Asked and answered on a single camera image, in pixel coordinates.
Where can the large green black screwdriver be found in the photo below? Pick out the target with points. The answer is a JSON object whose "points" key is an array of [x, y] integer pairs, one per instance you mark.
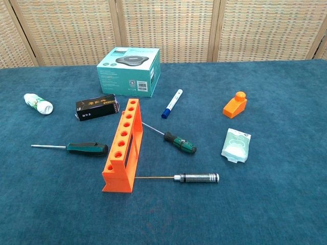
{"points": [[87, 149]]}

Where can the small green black screwdriver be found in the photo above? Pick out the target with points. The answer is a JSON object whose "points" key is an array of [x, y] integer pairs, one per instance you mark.
{"points": [[182, 144]]}

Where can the silver knurled precision screwdriver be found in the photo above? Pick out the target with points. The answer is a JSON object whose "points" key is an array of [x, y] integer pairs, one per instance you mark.
{"points": [[199, 178]]}

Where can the white marker blue cap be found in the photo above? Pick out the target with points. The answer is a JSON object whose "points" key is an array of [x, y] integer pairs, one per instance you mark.
{"points": [[173, 102]]}

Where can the teal speakerphone carton box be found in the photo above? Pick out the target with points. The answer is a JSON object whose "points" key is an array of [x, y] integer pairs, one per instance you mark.
{"points": [[122, 79]]}

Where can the orange plastic tool rack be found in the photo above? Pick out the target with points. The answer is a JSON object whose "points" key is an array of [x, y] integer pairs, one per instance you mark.
{"points": [[120, 176]]}

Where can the black box gold lettering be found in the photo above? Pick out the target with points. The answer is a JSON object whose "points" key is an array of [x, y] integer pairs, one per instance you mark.
{"points": [[94, 108]]}

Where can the orange block with knob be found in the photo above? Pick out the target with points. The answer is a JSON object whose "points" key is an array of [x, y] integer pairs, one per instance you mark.
{"points": [[233, 107]]}

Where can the white mint tissue pack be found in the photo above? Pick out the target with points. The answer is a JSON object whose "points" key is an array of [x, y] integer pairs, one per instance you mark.
{"points": [[236, 148]]}

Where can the woven bamboo folding screen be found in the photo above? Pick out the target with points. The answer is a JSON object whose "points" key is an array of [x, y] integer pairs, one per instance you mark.
{"points": [[166, 25]]}

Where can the blue felt table cover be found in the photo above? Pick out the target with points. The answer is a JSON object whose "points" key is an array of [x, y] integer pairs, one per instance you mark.
{"points": [[255, 204]]}

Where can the white bottle green label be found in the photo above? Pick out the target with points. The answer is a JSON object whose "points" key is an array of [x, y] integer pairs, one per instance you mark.
{"points": [[41, 105]]}

